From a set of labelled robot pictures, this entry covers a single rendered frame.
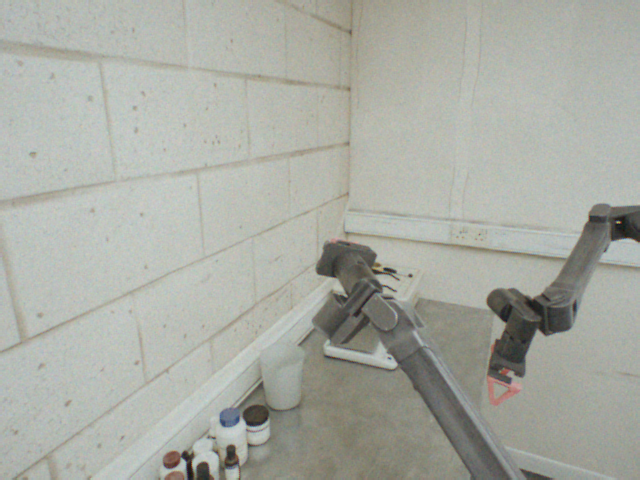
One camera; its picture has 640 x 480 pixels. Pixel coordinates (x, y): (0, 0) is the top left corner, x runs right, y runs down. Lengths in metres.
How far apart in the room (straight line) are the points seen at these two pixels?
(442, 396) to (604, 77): 1.40
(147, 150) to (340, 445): 0.84
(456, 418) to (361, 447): 0.57
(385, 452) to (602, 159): 1.25
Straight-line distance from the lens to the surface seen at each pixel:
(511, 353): 0.99
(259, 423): 1.17
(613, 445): 2.29
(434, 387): 0.65
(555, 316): 0.99
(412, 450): 1.21
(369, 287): 0.68
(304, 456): 1.17
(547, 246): 1.83
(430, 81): 1.84
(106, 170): 0.90
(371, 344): 1.51
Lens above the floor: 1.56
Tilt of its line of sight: 17 degrees down
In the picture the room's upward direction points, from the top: straight up
